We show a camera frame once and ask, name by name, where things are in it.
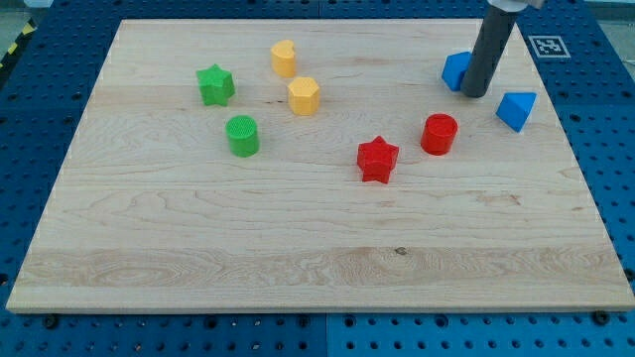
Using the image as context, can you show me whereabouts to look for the blue cube block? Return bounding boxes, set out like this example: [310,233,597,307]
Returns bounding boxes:
[442,52,471,92]

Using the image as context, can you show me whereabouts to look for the red star block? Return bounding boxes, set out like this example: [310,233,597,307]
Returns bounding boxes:
[356,136,400,183]

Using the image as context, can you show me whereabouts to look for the yellow hexagon block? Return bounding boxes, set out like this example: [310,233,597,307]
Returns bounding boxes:
[288,76,319,116]

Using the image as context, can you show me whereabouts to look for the green cylinder block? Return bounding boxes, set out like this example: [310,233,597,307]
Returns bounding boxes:
[225,115,260,158]

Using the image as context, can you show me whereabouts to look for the light wooden board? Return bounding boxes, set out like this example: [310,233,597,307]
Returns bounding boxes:
[7,20,634,313]

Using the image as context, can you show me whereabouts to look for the yellow heart block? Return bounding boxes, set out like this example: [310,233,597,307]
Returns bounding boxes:
[270,40,297,77]

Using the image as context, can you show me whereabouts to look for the red cylinder block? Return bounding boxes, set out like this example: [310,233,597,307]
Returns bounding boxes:
[420,113,458,156]

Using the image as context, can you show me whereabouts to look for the green star block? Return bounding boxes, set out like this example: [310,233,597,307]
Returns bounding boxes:
[195,63,235,106]

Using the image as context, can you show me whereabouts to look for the blue triangular prism block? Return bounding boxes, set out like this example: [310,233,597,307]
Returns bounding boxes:
[496,92,537,133]

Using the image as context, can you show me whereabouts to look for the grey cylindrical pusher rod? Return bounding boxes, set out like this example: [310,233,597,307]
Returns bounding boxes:
[460,5,519,98]

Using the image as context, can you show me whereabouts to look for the white fiducial marker tag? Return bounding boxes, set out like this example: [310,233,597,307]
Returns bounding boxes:
[529,35,571,59]

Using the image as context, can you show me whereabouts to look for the black yellow hazard tape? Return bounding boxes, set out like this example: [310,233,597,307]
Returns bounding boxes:
[1,18,38,71]

